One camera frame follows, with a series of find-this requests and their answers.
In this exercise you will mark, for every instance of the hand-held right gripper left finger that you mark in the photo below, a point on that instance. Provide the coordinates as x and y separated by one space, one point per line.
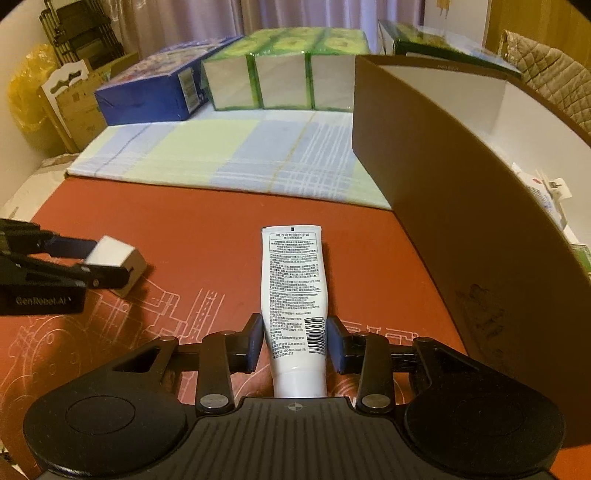
254 344

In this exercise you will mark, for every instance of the bundle of green tissue packets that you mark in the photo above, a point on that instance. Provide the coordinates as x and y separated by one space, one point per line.
281 69

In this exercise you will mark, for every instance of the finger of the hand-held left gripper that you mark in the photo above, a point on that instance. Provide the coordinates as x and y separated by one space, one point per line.
69 244
92 275

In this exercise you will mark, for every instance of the plaid folded cloth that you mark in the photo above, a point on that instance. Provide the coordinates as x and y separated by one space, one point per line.
231 152

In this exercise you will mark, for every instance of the blue printed box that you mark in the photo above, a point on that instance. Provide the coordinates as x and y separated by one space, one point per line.
152 87

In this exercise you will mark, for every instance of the white smart plug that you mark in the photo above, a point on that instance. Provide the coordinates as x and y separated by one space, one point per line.
559 198

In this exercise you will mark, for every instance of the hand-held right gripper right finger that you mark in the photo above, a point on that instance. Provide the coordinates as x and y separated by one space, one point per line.
333 346

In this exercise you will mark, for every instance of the white cutout cardboard piece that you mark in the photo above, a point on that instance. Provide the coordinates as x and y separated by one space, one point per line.
64 81

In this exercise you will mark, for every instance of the yellow plastic bag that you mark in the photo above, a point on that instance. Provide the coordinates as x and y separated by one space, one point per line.
25 106

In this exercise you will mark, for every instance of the black folded rack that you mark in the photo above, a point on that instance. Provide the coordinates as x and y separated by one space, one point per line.
78 32

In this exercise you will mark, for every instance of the brown cardboard box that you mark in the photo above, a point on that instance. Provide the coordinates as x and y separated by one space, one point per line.
438 207

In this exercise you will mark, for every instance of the white square charger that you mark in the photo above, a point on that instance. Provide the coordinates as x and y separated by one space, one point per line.
117 256

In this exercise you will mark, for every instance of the beige quilted cushion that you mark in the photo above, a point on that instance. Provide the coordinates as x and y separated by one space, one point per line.
545 69

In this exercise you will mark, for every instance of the purple curtain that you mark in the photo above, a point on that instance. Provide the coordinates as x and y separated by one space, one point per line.
277 14

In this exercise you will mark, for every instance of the cream embroidered bedsheet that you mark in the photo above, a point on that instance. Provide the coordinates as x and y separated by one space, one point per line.
27 184

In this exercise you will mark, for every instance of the blue white medicine box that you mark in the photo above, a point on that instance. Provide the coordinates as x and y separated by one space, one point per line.
531 180

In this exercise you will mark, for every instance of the green landscape printed box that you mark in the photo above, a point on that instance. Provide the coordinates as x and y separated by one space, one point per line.
438 41

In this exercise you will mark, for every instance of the brown cardboard carton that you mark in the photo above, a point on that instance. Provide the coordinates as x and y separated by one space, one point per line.
78 115

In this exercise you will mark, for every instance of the large white cream tube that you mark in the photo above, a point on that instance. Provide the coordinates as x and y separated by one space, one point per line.
291 286

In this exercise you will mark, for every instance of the wooden door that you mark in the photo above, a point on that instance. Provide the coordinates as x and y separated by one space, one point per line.
531 18

